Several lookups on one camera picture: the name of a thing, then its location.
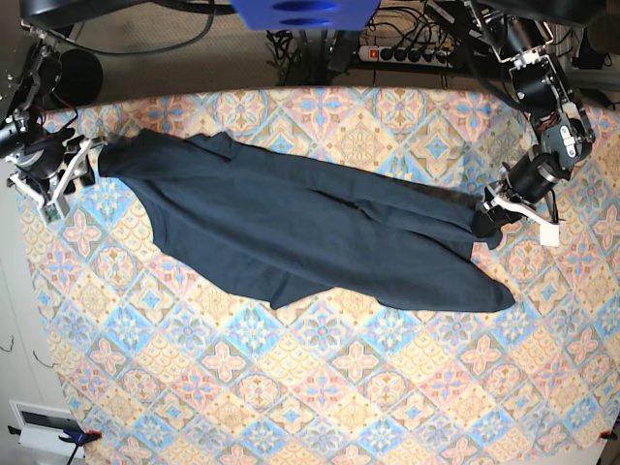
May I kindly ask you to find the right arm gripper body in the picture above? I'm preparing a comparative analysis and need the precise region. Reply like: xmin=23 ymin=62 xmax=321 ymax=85
xmin=1 ymin=126 xmax=107 ymax=208

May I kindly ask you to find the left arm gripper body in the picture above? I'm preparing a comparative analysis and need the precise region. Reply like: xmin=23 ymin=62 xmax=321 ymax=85
xmin=481 ymin=147 xmax=572 ymax=226

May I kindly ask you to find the dark blue t-shirt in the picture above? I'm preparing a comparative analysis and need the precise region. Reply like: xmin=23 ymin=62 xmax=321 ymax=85
xmin=98 ymin=130 xmax=514 ymax=312

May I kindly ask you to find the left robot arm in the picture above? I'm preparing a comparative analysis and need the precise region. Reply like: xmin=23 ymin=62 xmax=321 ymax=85
xmin=460 ymin=1 xmax=596 ymax=240

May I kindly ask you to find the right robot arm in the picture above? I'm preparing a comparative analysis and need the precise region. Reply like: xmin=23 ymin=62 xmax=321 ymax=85
xmin=1 ymin=26 xmax=106 ymax=222

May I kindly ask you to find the black round stool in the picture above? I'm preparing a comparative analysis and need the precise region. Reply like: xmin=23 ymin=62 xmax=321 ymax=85
xmin=54 ymin=49 xmax=104 ymax=107

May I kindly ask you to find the white power strip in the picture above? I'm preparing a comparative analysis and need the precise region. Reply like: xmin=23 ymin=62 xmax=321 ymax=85
xmin=357 ymin=46 xmax=450 ymax=67

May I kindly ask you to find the patterned tablecloth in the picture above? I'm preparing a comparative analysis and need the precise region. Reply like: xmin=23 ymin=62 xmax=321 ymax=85
xmin=18 ymin=109 xmax=619 ymax=464

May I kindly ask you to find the orange clamp lower right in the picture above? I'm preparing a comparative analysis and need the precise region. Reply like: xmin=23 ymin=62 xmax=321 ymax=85
xmin=599 ymin=431 xmax=618 ymax=441

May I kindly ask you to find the white floor vent box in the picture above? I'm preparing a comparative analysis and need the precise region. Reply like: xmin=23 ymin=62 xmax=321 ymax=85
xmin=9 ymin=400 xmax=80 ymax=458

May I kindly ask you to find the blue clamp lower left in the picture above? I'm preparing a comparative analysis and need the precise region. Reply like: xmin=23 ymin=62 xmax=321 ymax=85
xmin=7 ymin=424 xmax=103 ymax=465

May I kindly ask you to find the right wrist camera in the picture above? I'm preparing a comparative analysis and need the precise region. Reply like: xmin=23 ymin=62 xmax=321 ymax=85
xmin=41 ymin=198 xmax=70 ymax=224

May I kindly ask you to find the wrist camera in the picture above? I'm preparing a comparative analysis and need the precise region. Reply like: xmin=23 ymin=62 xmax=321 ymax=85
xmin=539 ymin=223 xmax=560 ymax=248
xmin=41 ymin=198 xmax=70 ymax=224

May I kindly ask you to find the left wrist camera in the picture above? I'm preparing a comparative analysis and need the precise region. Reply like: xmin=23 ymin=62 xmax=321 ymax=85
xmin=539 ymin=223 xmax=560 ymax=248

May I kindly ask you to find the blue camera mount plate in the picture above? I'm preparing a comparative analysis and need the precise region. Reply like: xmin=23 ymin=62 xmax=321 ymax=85
xmin=230 ymin=0 xmax=380 ymax=31

